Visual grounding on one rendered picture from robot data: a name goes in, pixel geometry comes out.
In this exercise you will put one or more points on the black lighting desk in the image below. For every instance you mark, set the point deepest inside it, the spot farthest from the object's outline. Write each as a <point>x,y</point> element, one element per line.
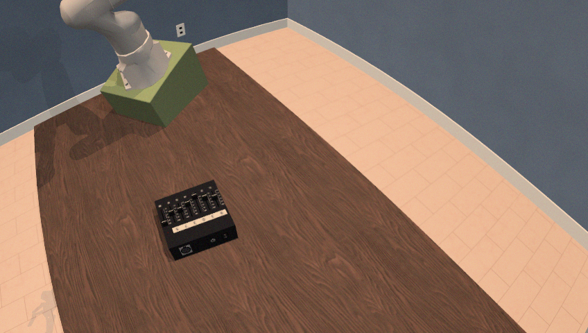
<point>193,223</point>

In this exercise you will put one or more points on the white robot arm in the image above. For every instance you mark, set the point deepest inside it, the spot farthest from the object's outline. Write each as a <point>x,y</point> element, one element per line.
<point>143,60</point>

